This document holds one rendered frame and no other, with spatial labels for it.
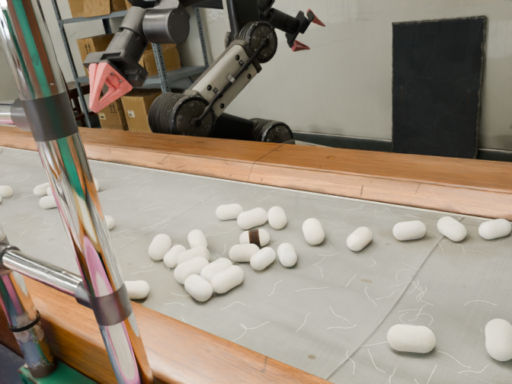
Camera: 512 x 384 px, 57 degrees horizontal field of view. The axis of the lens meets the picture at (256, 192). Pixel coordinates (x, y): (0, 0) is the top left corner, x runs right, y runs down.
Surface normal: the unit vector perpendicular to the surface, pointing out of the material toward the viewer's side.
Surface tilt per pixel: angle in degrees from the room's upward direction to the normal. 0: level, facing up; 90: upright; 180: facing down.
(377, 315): 0
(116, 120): 90
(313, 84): 90
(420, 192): 45
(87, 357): 90
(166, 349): 0
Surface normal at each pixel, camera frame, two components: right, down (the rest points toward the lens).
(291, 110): -0.64, 0.37
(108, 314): 0.16, 0.37
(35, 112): -0.15, 0.41
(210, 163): -0.51, -0.36
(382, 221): -0.14, -0.91
